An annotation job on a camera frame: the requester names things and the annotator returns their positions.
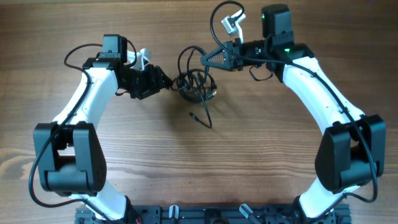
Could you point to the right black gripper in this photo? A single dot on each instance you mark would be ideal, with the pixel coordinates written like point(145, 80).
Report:
point(233, 55)

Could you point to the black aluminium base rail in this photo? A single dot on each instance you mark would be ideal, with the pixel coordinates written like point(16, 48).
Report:
point(271, 213)

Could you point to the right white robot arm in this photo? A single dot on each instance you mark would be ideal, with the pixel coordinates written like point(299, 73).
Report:
point(351, 152)

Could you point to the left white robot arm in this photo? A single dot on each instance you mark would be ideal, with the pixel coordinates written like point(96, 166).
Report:
point(69, 163)

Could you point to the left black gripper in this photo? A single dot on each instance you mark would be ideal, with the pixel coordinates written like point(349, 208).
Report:
point(152, 81)

